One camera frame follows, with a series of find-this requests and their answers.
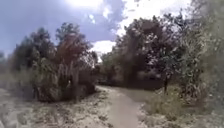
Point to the dry grass ground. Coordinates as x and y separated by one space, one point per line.
50 111

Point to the dense wood of trees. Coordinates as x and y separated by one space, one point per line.
150 50

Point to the clump of trees and bushes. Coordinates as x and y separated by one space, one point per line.
63 63

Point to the narrow pale dirt path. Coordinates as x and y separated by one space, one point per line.
123 111

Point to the green grass verge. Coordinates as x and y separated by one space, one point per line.
166 106

